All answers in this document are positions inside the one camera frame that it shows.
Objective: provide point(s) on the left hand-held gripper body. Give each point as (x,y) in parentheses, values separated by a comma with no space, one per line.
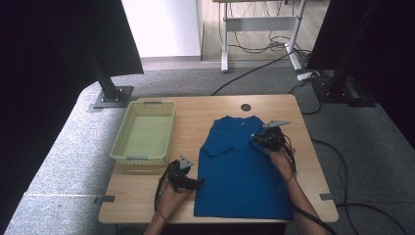
(177,176)

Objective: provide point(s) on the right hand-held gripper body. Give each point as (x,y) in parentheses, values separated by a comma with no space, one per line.
(275,138)

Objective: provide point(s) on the blue t-shirt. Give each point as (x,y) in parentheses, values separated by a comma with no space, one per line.
(241,176)

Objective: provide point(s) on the pale green plastic basket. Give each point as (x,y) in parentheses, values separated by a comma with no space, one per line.
(145,133)

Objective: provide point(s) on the person's left hand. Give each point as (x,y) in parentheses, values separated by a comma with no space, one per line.
(173,202)

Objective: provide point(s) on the person's right hand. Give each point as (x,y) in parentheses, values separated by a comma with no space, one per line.
(282,163)

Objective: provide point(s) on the dark round table grommet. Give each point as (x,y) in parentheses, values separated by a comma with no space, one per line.
(245,107)

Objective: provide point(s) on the white power strip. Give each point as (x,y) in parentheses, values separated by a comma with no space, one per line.
(305,76)

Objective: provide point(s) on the black metal stand grey base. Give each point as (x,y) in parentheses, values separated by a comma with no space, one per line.
(111,94)

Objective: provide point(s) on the white panel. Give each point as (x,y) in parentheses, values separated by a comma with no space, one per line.
(163,26)

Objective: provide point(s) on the black curtain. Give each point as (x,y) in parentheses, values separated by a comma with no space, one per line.
(49,65)
(391,49)

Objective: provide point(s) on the grey table edge bracket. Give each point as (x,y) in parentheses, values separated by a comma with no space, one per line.
(326,196)
(106,198)

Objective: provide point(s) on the white desk frame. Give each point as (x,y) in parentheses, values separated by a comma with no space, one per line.
(261,23)

